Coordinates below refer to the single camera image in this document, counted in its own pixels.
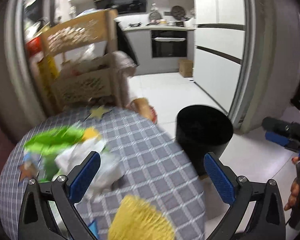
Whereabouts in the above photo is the green plastic bag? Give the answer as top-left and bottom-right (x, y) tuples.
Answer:
(24, 126), (84, 182)

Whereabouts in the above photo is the white green package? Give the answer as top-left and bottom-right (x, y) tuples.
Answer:
(55, 138), (124, 203)

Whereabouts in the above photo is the yellow sponge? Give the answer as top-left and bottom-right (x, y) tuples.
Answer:
(107, 194), (175, 240)

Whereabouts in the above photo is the person's hand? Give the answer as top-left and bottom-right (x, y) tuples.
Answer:
(283, 155), (300, 211)

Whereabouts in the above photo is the black trash bin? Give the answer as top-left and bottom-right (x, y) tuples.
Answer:
(175, 105), (234, 177)

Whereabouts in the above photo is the cardboard box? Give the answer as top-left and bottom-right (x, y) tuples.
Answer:
(178, 59), (193, 77)

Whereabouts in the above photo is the grey checkered tablecloth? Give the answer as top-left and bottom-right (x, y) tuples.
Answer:
(0, 108), (205, 239)

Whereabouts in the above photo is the white refrigerator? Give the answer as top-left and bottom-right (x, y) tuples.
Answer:
(193, 0), (245, 113)

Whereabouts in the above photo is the red basket with bread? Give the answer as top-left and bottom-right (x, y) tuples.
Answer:
(130, 98), (158, 124)

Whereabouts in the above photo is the black built-in oven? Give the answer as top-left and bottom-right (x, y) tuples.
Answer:
(151, 30), (187, 58)

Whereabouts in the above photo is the beige plastic shelf rack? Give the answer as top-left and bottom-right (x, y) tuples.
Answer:
(25, 9), (123, 116)

